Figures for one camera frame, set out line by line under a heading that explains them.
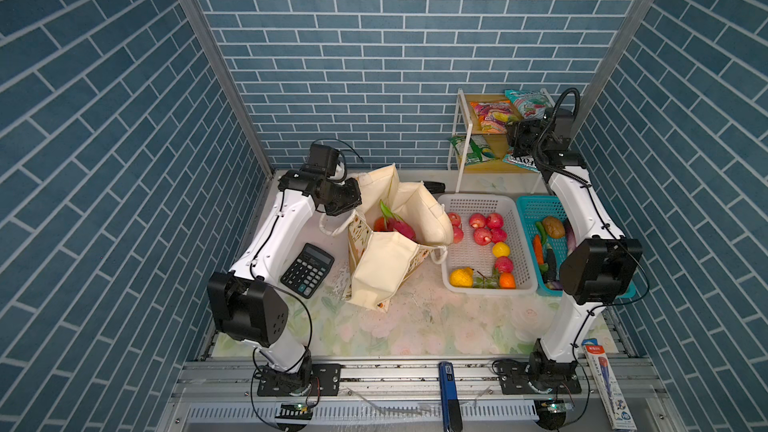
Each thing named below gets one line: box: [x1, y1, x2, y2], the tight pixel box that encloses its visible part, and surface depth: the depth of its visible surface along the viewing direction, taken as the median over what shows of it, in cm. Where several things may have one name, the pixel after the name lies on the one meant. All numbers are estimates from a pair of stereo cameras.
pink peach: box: [494, 256, 515, 273], surface depth 91 cm
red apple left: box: [453, 226, 465, 244], surface depth 100 cm
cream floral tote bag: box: [318, 163, 454, 312], surface depth 86 cm
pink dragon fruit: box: [379, 199, 416, 241], surface depth 95 cm
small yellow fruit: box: [492, 241, 511, 258], surface depth 95 cm
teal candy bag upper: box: [504, 89, 550, 119], surface depth 93 cm
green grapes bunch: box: [474, 270, 499, 289], surface depth 88 cm
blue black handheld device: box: [438, 361, 463, 432], surface depth 72 cm
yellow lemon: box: [449, 267, 475, 288], surface depth 88 cm
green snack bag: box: [448, 135, 495, 166], surface depth 104 cm
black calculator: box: [280, 243, 335, 299], surface depth 93 cm
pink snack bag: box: [470, 100, 519, 134], surface depth 88 cm
